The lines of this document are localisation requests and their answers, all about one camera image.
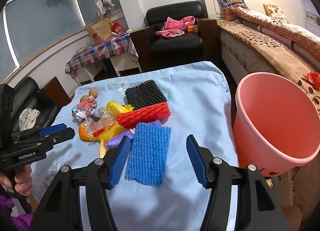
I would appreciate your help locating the red gift bag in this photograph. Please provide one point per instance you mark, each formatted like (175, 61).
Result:
(118, 29)

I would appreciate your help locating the yellow floral pillow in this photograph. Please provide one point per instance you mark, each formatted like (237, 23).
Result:
(273, 11)

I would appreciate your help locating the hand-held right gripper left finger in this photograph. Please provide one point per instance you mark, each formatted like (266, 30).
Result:
(120, 163)

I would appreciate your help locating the bed with floral bedding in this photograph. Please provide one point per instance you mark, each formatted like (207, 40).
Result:
(270, 51)

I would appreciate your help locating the small orange box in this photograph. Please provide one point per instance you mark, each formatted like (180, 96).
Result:
(193, 28)

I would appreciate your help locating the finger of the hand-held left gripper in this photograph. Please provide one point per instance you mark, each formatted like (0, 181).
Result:
(62, 136)
(53, 129)

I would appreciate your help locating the crumpled red blue wrapper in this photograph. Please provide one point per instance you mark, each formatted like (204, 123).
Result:
(86, 106)

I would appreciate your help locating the red snack packet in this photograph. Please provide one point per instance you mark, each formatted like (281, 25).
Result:
(313, 78)

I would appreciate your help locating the black leather armchair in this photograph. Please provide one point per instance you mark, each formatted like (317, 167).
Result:
(175, 48)

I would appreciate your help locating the large grey window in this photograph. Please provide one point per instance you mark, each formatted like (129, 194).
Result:
(42, 26)

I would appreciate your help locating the pink dotted cloth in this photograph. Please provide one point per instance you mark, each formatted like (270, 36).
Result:
(175, 27)

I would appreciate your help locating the blue foam fruit net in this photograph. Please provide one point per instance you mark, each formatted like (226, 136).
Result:
(147, 153)

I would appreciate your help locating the light blue floral tablecloth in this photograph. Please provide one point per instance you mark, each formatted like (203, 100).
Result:
(195, 101)

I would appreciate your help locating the white crumpled cloth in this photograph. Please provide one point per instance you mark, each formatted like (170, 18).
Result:
(28, 118)

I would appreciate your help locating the white wardrobe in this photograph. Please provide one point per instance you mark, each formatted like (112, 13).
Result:
(313, 17)

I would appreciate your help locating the white framed bed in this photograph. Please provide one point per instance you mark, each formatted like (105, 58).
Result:
(232, 53)

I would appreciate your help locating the clear plastic wrapper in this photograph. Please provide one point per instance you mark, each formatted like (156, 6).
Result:
(102, 121)

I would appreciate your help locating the colourful patterned pillow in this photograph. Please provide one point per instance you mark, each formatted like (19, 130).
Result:
(231, 2)

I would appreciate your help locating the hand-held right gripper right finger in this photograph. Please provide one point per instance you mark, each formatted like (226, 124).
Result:
(196, 164)

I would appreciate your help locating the brown walnut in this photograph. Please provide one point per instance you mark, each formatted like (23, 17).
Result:
(93, 92)
(84, 98)

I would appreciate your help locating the person's left hand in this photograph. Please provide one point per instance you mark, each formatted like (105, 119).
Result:
(23, 181)

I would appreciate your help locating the rolled pink white quilt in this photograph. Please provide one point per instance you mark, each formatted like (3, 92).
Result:
(280, 30)

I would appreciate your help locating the black foam fruit net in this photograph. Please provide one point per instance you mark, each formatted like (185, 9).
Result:
(145, 93)

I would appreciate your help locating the brown paper bag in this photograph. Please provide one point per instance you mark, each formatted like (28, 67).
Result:
(98, 32)

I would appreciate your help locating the dark wooden side cabinet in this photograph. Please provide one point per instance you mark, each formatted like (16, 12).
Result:
(138, 51)
(208, 41)
(56, 93)

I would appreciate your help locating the red foam fruit net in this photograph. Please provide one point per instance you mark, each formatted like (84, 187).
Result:
(145, 116)

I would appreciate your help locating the pink plastic bucket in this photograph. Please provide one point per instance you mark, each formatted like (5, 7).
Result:
(250, 133)

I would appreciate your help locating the white desk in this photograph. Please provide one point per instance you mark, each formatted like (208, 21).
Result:
(122, 66)

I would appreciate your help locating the checkered cloth side table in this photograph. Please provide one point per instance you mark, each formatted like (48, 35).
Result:
(100, 51)

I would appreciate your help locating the black leather sofa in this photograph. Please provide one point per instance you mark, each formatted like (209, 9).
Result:
(25, 91)

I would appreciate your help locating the purple face mask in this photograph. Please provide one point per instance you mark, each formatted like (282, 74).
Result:
(116, 142)

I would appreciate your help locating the yellow foam fruit net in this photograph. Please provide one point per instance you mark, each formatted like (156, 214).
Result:
(113, 131)

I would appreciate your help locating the orange fruit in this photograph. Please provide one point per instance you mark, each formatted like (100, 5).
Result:
(83, 133)

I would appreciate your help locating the yellow plastic bag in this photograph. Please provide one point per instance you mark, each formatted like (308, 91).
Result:
(115, 107)

